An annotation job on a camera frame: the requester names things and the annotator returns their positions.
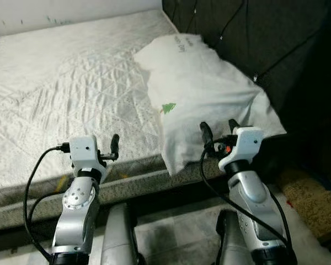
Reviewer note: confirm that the grey quilted mattress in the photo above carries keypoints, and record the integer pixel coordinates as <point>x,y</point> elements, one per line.
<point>71,83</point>

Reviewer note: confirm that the brown woven floor mat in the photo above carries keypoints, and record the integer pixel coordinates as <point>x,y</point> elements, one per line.
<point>311,204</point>

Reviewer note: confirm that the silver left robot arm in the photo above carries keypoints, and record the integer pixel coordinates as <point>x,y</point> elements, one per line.
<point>77,215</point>

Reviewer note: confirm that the silver robot left leg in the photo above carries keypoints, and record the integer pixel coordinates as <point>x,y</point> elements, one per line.
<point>120,237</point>

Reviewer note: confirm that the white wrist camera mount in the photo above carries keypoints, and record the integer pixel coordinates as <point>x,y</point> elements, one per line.
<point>84,150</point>
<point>245,142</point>

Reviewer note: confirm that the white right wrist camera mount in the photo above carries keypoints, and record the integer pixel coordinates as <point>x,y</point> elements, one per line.
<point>245,142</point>

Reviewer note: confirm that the black tufted headboard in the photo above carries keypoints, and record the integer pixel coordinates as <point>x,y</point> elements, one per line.
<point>254,33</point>

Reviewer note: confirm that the white pillow with green print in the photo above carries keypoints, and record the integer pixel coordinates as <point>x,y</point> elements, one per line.
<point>198,83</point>

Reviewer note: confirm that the silver robot leg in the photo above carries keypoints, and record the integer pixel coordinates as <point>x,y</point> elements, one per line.
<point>231,243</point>
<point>120,237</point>

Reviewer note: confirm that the silver robot right leg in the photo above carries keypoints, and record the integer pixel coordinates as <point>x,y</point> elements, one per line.
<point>231,243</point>

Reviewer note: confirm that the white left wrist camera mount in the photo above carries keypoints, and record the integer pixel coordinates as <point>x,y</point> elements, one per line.
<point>84,150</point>

